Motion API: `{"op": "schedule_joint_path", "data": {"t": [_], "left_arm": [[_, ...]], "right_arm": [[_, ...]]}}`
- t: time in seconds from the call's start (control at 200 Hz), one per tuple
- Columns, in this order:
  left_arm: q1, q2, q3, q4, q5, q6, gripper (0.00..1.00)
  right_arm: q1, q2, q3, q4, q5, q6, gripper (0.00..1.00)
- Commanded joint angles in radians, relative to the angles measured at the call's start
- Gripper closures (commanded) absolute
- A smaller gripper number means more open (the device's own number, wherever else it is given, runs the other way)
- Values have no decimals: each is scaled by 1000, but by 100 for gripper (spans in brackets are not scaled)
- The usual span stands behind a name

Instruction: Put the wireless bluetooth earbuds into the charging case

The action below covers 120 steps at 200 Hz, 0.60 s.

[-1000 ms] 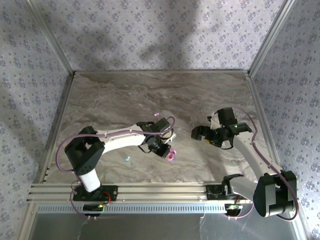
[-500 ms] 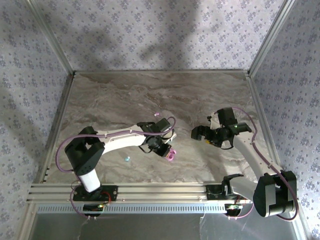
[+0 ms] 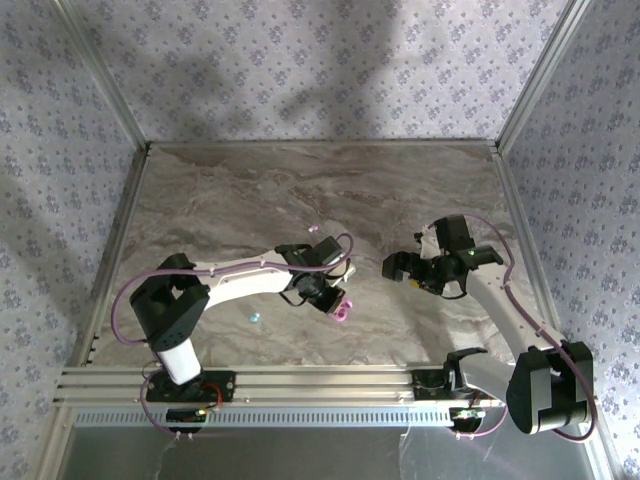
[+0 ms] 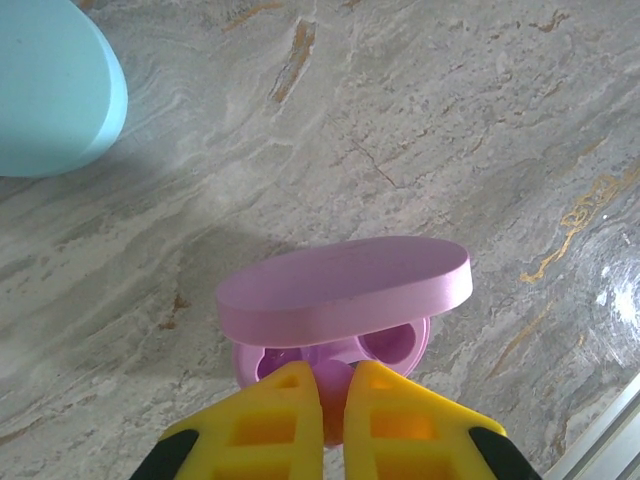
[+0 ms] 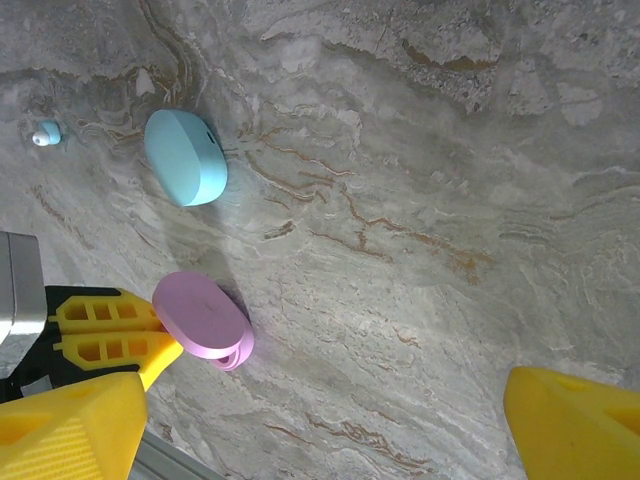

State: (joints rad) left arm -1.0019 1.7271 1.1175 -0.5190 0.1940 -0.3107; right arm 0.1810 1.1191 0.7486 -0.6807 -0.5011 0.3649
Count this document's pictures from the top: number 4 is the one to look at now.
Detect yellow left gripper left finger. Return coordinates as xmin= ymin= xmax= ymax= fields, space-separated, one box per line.
xmin=130 ymin=360 xmax=326 ymax=480

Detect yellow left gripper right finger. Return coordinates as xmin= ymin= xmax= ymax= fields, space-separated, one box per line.
xmin=344 ymin=360 xmax=544 ymax=480

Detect pink earbud charging case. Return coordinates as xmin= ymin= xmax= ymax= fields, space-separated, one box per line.
xmin=215 ymin=235 xmax=475 ymax=401

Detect light blue earbud charging case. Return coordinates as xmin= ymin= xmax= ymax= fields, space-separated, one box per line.
xmin=0 ymin=0 xmax=130 ymax=179

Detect aluminium enclosure frame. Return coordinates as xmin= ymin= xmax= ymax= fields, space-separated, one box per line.
xmin=542 ymin=372 xmax=640 ymax=480

